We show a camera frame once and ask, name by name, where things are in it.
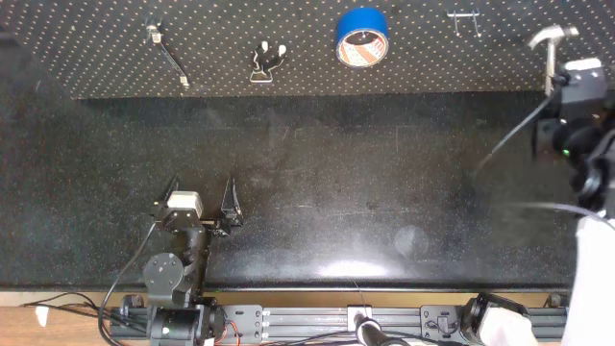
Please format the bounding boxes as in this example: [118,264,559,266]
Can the mounting rail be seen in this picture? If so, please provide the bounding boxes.
[110,292,571,346]

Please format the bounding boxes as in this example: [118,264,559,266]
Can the hammer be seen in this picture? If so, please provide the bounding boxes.
[526,24,580,97]

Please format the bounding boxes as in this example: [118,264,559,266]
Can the wrench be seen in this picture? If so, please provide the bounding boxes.
[146,23,190,89]

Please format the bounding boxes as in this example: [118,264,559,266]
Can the thin black cable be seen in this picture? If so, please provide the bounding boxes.
[18,291,145,333]

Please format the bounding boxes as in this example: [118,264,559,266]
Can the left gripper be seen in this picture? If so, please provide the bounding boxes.
[151,175,244,239]

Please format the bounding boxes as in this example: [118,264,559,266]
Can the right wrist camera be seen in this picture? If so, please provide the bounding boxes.
[559,57,607,105]

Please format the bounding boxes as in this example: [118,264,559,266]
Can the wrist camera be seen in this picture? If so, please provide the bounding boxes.
[559,57,607,105]
[166,190,205,218]

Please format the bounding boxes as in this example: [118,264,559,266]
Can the roll of blue tape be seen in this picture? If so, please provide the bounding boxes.
[334,7,390,69]

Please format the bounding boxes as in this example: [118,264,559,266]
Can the black pegboard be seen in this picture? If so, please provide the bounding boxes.
[0,0,615,101]

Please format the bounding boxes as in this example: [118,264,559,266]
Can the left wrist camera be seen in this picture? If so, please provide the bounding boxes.
[166,190,205,218]

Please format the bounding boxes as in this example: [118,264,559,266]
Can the black and white pliers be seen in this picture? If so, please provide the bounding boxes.
[249,40,288,84]

